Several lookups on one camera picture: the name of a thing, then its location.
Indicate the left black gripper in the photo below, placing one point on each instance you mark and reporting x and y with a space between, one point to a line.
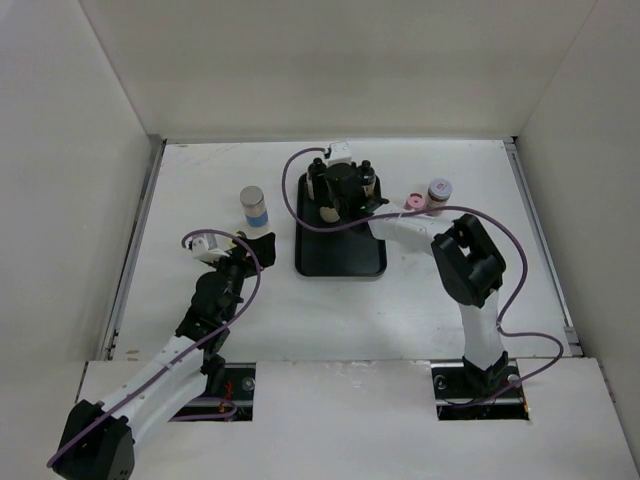
239 257

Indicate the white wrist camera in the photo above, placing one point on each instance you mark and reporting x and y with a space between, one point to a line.
338 152
204 247

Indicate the red label spice jar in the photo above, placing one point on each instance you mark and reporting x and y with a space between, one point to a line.
438 193

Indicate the black cap brown spice bottle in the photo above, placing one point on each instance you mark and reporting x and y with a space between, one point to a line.
367 177

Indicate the grey grinder cap salt jar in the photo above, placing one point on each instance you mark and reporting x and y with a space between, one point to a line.
329 214

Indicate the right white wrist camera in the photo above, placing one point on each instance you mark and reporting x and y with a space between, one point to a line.
338 152

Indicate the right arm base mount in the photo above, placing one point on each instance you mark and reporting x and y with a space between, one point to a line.
463 392

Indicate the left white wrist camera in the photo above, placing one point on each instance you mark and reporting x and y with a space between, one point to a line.
204 247

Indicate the silver cap blue label jar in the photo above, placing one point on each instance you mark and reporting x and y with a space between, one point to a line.
253 203

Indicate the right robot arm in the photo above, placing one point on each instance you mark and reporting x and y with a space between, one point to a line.
468 262

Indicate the black cap white powder bottle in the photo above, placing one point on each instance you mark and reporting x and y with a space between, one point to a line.
313 177

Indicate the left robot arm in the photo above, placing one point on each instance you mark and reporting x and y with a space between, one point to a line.
100 439

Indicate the yellow cap spice jar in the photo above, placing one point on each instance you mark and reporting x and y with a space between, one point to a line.
232 244

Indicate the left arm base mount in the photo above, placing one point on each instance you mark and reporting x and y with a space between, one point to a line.
228 395

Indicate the black rectangular tray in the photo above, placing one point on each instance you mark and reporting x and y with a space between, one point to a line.
348 253

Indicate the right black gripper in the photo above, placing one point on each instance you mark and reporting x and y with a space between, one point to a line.
331 201

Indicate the pink cap spice jar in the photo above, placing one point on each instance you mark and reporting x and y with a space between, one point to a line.
414 202

